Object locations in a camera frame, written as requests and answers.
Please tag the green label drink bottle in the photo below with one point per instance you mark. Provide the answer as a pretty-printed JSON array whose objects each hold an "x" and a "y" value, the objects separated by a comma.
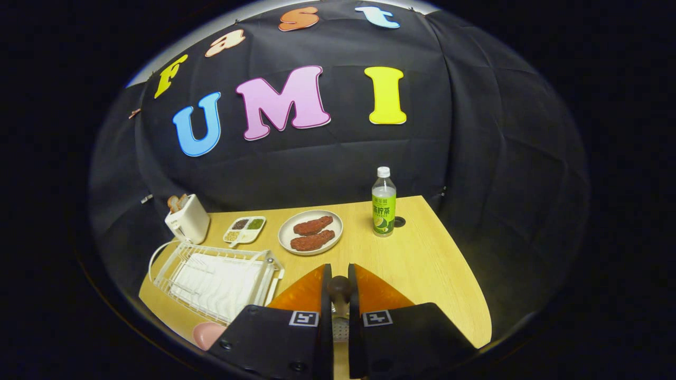
[{"x": 384, "y": 211}]

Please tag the toasted bread slice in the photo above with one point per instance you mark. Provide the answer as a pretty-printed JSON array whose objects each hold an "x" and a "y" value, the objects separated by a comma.
[
  {"x": 182, "y": 201},
  {"x": 172, "y": 204}
]

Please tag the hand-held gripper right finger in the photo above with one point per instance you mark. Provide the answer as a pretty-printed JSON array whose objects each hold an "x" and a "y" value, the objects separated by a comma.
[{"x": 355, "y": 348}]

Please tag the white plate with meat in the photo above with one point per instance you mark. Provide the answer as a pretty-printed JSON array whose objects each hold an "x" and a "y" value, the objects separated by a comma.
[{"x": 285, "y": 235}]

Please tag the brown meat piece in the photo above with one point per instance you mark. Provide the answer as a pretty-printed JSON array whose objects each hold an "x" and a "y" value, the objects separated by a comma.
[
  {"x": 312, "y": 241},
  {"x": 312, "y": 225}
]

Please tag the white toaster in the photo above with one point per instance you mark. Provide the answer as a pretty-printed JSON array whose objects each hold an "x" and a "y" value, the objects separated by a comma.
[{"x": 190, "y": 221}]

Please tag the white cloth clip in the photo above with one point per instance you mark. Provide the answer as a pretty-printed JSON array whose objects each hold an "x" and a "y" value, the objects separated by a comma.
[{"x": 146, "y": 198}]

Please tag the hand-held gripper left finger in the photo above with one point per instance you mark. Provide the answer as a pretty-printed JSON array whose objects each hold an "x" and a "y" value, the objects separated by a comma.
[{"x": 326, "y": 348}]

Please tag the black backdrop cloth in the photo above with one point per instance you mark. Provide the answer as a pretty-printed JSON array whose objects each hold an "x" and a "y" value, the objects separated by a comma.
[{"x": 317, "y": 169}]

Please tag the pink plate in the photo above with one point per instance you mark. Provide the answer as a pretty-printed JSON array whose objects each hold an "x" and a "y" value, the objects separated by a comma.
[{"x": 207, "y": 335}]

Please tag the white divided bean dish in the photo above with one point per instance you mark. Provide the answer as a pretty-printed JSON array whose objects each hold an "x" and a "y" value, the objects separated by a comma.
[{"x": 248, "y": 236}]

